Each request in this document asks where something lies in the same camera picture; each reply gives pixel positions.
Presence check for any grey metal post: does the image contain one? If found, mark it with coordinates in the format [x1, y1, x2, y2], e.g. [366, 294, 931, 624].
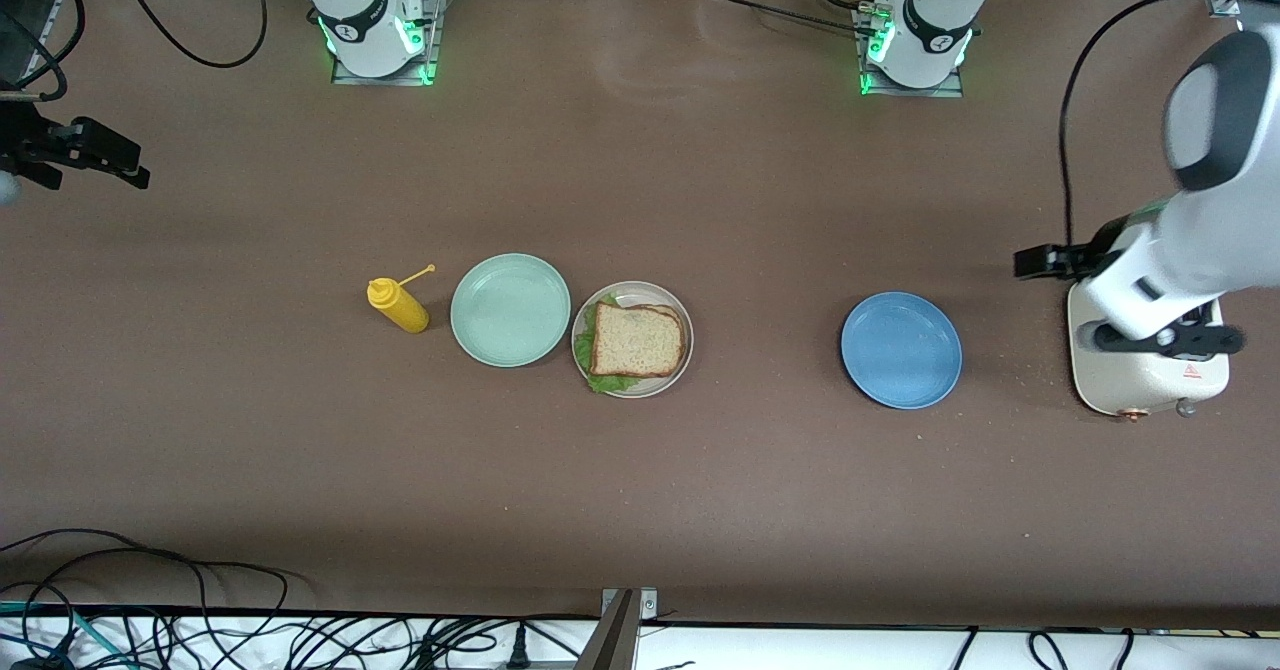
[575, 587, 661, 670]

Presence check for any green lettuce leaf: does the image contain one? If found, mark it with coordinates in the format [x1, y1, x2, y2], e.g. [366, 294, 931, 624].
[574, 294, 643, 396]

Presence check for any black braided cable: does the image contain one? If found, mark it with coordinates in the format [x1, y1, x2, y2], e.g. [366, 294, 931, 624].
[690, 0, 873, 39]

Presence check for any beige plate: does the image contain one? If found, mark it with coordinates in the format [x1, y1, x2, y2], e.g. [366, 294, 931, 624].
[571, 281, 695, 399]

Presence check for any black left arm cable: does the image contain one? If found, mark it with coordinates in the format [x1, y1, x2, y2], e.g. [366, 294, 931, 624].
[1058, 0, 1280, 251]

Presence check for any white toaster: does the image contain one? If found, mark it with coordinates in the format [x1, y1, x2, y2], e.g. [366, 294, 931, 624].
[1066, 278, 1232, 422]

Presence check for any black looped cable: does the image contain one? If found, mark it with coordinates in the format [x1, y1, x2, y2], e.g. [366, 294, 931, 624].
[0, 0, 87, 101]

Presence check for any teal cable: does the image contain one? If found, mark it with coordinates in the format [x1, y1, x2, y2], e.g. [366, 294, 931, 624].
[0, 598, 131, 670]

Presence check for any mint green plate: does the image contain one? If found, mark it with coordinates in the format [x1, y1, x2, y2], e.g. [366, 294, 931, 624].
[450, 253, 572, 369]

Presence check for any brown bread slice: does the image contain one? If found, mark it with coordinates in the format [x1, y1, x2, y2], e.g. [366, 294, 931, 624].
[588, 303, 689, 381]

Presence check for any black floor cable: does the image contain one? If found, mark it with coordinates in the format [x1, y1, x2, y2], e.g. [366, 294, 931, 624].
[0, 528, 301, 670]

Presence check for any yellow squeeze bottle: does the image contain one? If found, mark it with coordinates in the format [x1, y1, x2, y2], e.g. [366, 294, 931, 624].
[366, 264, 437, 334]

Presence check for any blue plate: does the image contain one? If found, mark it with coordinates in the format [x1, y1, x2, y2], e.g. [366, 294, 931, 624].
[840, 292, 964, 411]

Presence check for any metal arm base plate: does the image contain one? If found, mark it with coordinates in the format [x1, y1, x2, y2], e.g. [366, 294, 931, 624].
[331, 0, 443, 87]
[853, 5, 967, 100]

